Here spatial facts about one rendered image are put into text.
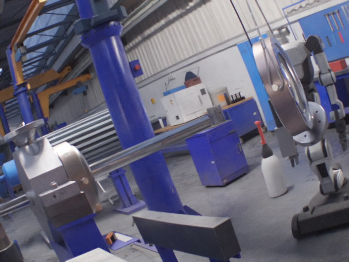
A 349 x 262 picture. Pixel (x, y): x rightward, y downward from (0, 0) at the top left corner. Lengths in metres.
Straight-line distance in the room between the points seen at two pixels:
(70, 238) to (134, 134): 2.24
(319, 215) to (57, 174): 1.80
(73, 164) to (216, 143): 3.65
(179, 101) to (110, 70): 5.11
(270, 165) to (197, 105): 5.09
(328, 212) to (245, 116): 5.62
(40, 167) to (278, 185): 2.83
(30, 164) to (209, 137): 3.76
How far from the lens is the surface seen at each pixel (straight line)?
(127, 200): 6.03
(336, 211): 2.77
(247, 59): 7.47
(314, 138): 1.70
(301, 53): 2.73
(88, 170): 1.88
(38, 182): 1.73
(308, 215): 2.84
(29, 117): 9.10
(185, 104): 8.82
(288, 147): 1.66
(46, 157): 1.80
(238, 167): 5.51
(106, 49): 3.80
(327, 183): 2.93
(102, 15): 3.67
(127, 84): 3.78
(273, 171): 4.07
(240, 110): 8.13
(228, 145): 5.43
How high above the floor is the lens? 1.28
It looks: 4 degrees down
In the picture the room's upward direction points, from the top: 21 degrees counter-clockwise
